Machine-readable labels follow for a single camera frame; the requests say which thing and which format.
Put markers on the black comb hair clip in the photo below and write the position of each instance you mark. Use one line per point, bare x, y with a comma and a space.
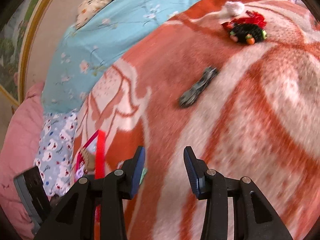
197, 90

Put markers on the brown claw hair clip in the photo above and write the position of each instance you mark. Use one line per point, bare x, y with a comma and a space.
90, 161

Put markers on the blue bear print pillow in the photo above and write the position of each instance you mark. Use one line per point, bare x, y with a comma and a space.
57, 142

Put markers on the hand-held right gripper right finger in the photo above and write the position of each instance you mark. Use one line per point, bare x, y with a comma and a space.
191, 170

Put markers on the red box with white inside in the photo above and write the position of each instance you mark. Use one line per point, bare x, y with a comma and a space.
100, 155

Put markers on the pink pillow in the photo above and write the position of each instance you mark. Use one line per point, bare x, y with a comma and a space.
20, 142

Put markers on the beige patterned pillow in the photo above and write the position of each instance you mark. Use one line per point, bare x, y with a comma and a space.
100, 2

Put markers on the black scrunchie with carrot beads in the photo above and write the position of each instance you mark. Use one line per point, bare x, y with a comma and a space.
246, 33

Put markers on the small red hair clip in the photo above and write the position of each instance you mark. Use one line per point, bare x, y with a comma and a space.
227, 25

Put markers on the orange and cream blanket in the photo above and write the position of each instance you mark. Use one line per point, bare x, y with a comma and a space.
250, 130

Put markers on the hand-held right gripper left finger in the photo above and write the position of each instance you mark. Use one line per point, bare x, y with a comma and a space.
137, 172

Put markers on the purple organza flower scrunchie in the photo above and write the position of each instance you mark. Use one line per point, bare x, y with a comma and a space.
80, 173

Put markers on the gold framed painting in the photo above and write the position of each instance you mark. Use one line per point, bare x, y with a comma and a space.
10, 55

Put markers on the white pompom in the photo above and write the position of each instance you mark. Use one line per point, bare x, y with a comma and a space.
232, 8

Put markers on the red tassel bow clip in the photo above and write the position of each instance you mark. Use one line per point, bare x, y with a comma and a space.
257, 18

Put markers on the teal floral quilt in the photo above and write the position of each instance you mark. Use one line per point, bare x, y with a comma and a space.
112, 42

